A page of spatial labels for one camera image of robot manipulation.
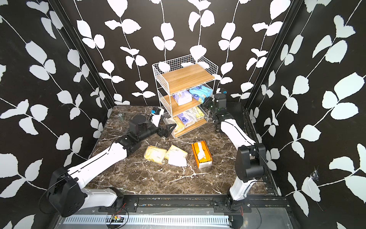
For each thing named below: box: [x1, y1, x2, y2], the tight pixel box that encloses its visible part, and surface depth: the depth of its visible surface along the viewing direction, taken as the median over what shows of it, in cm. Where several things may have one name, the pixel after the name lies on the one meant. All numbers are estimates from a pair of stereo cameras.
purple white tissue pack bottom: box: [177, 108, 198, 129], surface depth 106 cm
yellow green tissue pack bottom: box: [195, 105, 205, 122], surface depth 110 cm
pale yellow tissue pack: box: [143, 145, 168, 165], surface depth 90 cm
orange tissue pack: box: [191, 140, 213, 170], surface depth 87 cm
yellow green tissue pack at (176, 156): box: [164, 144, 188, 167], surface depth 90 cm
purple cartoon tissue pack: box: [172, 90, 193, 106], surface depth 88 cm
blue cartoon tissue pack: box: [189, 85, 214, 104], surface depth 90 cm
